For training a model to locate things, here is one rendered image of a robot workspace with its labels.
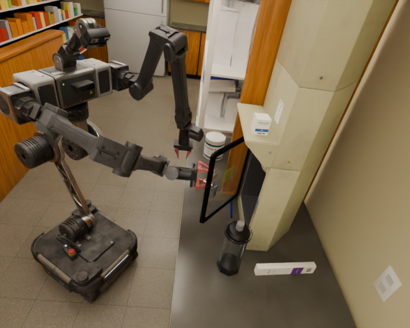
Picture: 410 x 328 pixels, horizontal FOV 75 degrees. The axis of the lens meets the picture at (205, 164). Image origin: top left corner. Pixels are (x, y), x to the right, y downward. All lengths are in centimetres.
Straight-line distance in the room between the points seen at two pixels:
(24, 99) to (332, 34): 103
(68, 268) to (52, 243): 26
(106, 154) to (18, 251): 190
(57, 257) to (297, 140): 177
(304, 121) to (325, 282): 74
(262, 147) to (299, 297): 65
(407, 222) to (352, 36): 61
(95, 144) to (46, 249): 151
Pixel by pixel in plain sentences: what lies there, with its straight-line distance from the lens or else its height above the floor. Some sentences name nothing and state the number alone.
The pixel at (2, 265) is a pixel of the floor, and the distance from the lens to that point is 260.
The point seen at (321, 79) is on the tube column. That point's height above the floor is 174.
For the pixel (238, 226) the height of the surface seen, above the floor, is 120.
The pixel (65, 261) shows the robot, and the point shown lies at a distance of 216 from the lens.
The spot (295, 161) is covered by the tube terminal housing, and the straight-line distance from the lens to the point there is 100.
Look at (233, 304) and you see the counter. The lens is 116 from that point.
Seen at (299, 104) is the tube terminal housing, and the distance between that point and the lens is 89.
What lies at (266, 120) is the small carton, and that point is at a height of 157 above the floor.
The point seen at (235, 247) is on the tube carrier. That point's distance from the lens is 107.
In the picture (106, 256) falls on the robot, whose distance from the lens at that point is 212.
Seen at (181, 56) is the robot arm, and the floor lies 166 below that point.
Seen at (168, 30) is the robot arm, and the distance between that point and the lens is 116.
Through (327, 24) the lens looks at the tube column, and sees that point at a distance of 84.
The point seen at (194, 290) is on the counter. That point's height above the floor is 94.
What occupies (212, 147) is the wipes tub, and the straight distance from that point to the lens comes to 173.
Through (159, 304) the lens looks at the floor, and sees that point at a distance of 218.
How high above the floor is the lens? 195
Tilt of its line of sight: 36 degrees down
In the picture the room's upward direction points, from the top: 9 degrees clockwise
